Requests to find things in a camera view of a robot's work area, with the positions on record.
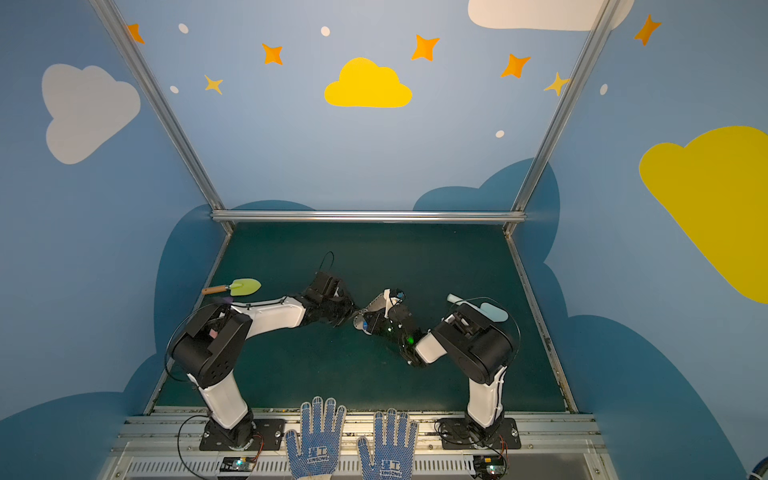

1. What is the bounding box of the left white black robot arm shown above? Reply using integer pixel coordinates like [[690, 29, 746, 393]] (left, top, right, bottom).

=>
[[166, 272, 356, 452]]

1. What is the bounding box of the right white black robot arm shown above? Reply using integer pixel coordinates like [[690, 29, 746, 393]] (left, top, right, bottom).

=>
[[353, 296, 517, 447]]

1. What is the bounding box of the light blue toy spatula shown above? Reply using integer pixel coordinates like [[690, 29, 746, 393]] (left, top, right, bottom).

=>
[[446, 294, 509, 323]]

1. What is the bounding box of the right blue dotted work glove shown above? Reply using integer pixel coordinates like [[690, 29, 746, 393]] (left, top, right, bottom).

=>
[[357, 408, 418, 480]]

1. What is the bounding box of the blue dotted work glove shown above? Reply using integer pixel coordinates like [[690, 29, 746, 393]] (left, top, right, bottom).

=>
[[357, 408, 418, 480], [285, 396, 346, 480]]

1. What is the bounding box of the left blue dotted work glove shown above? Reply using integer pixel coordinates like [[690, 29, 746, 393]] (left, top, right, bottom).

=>
[[285, 396, 346, 480]]

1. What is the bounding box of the right green circuit board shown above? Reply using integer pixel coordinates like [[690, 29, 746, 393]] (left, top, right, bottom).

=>
[[471, 455, 507, 480]]

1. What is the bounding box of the green circuit board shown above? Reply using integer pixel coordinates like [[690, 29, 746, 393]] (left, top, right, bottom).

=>
[[471, 455, 507, 480], [219, 457, 257, 475]]

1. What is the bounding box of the left green circuit board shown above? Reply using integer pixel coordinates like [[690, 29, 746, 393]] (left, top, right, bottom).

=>
[[219, 457, 257, 475]]

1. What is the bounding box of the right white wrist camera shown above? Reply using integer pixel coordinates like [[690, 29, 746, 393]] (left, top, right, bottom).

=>
[[384, 289, 405, 310]]

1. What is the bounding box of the green toy spatula wooden handle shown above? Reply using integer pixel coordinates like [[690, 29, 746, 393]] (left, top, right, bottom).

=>
[[201, 278, 262, 297]]

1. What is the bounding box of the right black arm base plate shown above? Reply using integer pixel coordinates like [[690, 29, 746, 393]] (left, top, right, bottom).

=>
[[434, 416, 522, 451]]

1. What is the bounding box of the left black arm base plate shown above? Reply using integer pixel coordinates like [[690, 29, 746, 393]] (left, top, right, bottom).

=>
[[199, 416, 285, 452]]

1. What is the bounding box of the horizontal aluminium frame bar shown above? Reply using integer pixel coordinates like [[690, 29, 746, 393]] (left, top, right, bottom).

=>
[[211, 210, 526, 224]]

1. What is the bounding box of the left aluminium frame post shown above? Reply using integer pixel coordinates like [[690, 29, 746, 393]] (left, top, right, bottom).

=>
[[89, 0, 225, 214]]

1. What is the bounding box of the aluminium frame post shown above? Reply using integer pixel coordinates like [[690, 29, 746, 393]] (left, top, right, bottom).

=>
[[89, 0, 225, 214], [504, 0, 621, 240]]

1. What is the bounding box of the front aluminium rail base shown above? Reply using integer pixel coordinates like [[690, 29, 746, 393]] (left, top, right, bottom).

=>
[[107, 410, 619, 480]]

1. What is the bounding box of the right aluminium frame post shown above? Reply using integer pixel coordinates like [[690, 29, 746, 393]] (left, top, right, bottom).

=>
[[504, 0, 621, 240]]

